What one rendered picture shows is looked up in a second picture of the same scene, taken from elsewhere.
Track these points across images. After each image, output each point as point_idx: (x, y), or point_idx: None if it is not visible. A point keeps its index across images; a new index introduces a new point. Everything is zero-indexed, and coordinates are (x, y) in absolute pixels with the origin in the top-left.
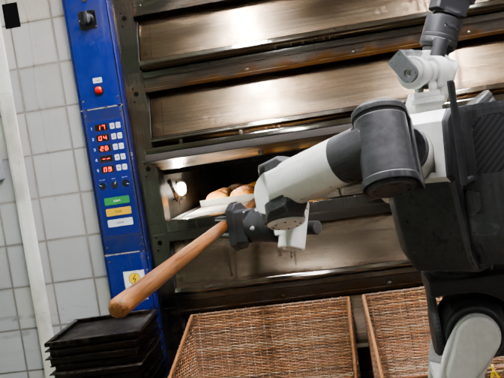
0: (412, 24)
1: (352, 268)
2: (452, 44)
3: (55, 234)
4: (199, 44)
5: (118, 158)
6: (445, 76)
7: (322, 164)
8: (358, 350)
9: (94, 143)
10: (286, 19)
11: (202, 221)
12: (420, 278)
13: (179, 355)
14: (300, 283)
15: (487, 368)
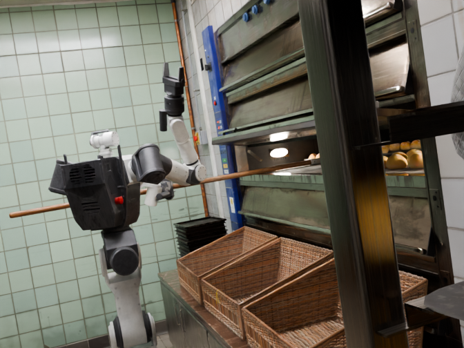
0: (282, 65)
1: (275, 219)
2: (168, 112)
3: (219, 172)
4: (233, 79)
5: None
6: (107, 143)
7: None
8: None
9: (217, 130)
10: (253, 62)
11: (245, 177)
12: (303, 235)
13: (211, 244)
14: (270, 222)
15: (104, 272)
